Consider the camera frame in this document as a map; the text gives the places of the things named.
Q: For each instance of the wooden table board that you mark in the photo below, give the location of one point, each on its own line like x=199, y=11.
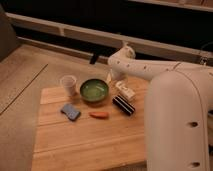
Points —
x=88, y=143

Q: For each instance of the white metal railing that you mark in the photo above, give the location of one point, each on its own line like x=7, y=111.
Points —
x=108, y=39

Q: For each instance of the green ceramic bowl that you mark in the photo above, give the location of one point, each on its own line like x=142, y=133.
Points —
x=94, y=90

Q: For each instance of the white small carton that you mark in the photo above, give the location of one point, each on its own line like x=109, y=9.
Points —
x=125, y=91

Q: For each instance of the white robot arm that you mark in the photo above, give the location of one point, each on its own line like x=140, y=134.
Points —
x=176, y=106

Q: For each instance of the white paper cup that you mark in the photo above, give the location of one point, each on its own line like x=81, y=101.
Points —
x=68, y=82

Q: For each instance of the orange carrot toy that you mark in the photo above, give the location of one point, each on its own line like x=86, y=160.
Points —
x=100, y=115

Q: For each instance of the black striped box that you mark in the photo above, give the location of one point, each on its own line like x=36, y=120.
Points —
x=123, y=105

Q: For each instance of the blue sponge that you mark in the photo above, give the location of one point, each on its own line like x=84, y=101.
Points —
x=71, y=112

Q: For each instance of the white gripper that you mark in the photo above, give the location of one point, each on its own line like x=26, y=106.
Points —
x=115, y=75

